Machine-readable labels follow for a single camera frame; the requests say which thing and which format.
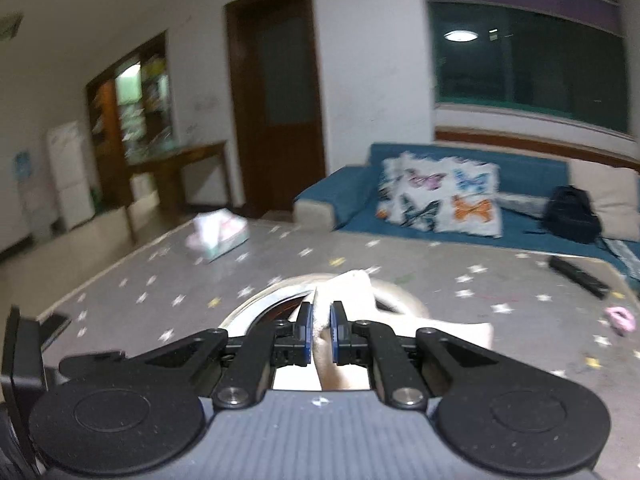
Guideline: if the cream garment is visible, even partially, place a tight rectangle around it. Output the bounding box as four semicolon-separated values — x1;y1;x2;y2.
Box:
271;268;496;392

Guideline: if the round induction cooktop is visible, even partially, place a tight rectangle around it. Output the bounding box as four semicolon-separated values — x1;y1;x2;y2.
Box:
218;270;430;336

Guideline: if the grey star tablecloth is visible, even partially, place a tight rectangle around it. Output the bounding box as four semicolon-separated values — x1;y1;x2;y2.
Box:
44;222;639;479

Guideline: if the tissue box with pink pack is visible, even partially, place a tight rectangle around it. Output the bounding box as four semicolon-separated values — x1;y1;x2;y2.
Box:
186;209;250;262

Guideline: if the blue sofa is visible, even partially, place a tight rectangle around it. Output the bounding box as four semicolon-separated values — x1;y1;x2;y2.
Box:
294;143;639;280

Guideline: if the butterfly print pillow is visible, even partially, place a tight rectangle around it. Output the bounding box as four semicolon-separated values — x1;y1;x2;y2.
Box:
376;152;502;238

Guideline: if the wooden side table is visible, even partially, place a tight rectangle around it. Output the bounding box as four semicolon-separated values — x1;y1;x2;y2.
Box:
127;141;232;214

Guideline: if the white refrigerator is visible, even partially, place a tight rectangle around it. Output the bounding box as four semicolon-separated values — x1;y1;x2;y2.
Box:
47;122;96;230

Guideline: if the black remote control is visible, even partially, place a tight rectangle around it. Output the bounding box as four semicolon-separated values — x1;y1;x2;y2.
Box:
548;256;611;300

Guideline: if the black backpack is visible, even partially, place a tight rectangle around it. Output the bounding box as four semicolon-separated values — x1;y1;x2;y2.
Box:
540;185;602;244

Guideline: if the pink hair scrunchie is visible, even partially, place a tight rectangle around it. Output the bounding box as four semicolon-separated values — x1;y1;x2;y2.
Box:
605;306;637;335

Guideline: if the wooden display cabinet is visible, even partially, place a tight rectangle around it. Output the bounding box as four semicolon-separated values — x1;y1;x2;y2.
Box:
85;32;171;207

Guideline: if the dark wooden door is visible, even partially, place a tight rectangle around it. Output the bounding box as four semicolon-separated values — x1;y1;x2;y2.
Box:
224;0;326;218

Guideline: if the beige cushion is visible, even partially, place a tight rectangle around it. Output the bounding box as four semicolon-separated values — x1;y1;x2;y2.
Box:
568;159;639;242

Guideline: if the dark window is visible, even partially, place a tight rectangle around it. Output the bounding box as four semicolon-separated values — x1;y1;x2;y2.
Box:
430;2;628;133

